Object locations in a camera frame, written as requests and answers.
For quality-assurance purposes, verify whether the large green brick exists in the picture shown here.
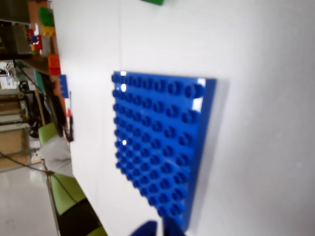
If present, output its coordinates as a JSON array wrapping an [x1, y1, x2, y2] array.
[[38, 7, 55, 27]]

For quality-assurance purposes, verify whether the small yellow brick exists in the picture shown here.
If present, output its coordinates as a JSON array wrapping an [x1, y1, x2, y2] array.
[[41, 24, 55, 37]]

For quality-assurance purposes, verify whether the green 2x4 brick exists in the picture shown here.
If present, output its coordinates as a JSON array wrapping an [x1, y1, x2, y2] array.
[[139, 0, 165, 6]]

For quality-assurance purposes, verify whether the dark cabinet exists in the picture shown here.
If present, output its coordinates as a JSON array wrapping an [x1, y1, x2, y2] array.
[[0, 0, 32, 59]]

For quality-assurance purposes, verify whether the small blue brick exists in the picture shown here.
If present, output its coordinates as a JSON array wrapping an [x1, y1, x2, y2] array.
[[58, 74, 68, 98]]

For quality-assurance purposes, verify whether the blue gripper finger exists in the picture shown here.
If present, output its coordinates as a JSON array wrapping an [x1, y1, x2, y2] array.
[[163, 216, 189, 236], [129, 220, 158, 236]]

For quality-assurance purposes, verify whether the black red-handled tool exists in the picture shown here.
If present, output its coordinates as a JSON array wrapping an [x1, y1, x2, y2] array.
[[65, 91, 74, 143]]

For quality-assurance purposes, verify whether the blue 8x8 studded baseplate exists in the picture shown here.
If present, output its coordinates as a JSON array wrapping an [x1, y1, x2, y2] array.
[[111, 70, 218, 232]]

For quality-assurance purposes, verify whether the thin black cable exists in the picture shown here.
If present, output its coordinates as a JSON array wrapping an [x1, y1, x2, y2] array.
[[0, 151, 79, 205]]

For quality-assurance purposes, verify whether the orange cube brick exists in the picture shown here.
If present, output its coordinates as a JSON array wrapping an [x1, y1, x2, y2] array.
[[48, 54, 62, 76]]

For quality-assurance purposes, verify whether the lime green chair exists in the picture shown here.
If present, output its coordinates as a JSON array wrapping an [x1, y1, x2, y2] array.
[[38, 122, 59, 146], [50, 172, 109, 236]]

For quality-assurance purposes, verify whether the red white blue brick figure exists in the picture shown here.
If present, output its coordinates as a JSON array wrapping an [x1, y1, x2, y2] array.
[[27, 23, 43, 55]]

